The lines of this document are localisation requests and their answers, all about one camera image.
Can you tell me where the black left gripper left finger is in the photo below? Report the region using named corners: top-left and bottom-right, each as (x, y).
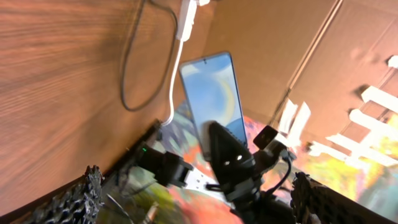
top-left (19, 166), bottom-right (103, 224)

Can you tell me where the blue Samsung Galaxy smartphone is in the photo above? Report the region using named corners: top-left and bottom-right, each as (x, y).
top-left (179, 52), bottom-right (248, 161)

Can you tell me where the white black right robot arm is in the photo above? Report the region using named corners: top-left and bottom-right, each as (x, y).
top-left (134, 121), bottom-right (295, 223)

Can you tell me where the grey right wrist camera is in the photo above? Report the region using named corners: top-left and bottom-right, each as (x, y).
top-left (253, 126), bottom-right (288, 152)

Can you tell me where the white power strip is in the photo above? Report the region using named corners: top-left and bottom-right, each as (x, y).
top-left (176, 0), bottom-right (210, 42)

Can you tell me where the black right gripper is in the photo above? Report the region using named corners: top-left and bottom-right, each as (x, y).
top-left (208, 121), bottom-right (295, 224)

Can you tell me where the black USB charging cable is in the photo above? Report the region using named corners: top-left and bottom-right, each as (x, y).
top-left (120, 0), bottom-right (178, 113)

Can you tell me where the white power strip cord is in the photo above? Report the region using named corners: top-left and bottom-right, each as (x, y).
top-left (160, 39), bottom-right (185, 128)

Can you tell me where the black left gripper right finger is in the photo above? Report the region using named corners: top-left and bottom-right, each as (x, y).
top-left (290, 172), bottom-right (395, 224)

